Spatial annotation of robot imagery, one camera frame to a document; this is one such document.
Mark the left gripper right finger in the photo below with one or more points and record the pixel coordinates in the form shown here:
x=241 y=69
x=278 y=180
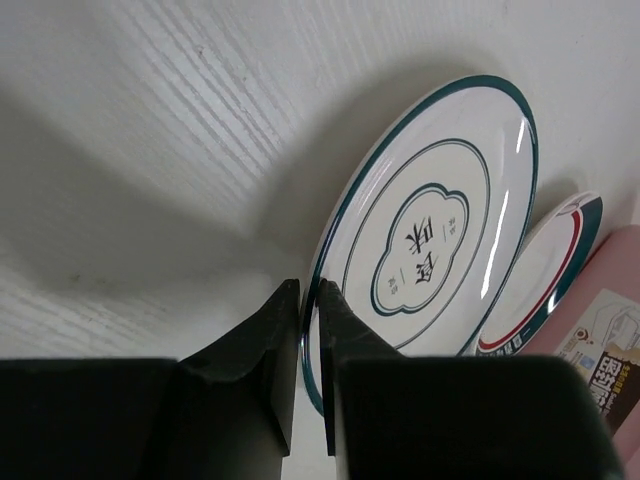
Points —
x=389 y=416

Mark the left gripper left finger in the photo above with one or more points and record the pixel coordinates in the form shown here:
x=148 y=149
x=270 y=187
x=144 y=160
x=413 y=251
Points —
x=225 y=412

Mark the green quatrefoil plate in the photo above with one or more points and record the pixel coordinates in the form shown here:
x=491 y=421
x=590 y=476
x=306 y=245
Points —
x=427 y=231

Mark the pink white dish rack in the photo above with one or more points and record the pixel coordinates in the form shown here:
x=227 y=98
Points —
x=595 y=328

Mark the green red ring plate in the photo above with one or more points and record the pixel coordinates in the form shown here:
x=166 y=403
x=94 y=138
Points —
x=553 y=255

